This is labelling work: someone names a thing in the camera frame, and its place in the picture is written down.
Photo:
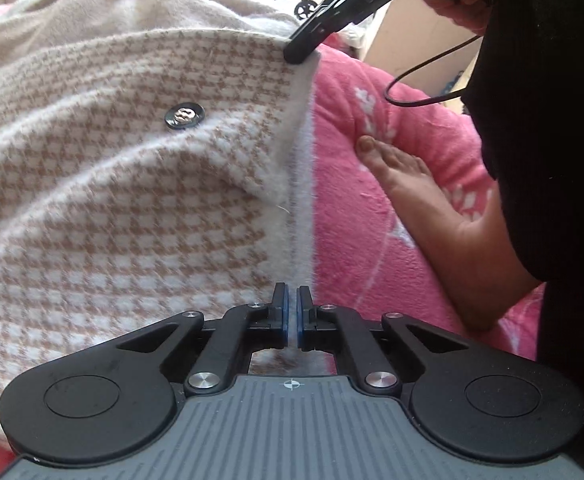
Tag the person's black clothing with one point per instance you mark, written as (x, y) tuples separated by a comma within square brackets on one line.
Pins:
[(561, 160)]

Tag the pink floral blanket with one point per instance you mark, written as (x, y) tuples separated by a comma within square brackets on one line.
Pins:
[(347, 260)]

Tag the person's bare foot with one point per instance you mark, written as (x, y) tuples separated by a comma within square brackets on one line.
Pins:
[(446, 230)]

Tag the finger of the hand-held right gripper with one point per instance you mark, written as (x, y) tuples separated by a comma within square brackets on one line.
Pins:
[(312, 40)]

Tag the beige houndstooth coat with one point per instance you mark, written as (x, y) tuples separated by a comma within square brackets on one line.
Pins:
[(122, 200)]

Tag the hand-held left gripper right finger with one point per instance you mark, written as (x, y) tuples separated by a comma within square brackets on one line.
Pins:
[(302, 320)]

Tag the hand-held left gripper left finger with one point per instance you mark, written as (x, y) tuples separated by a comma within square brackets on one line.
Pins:
[(284, 320)]

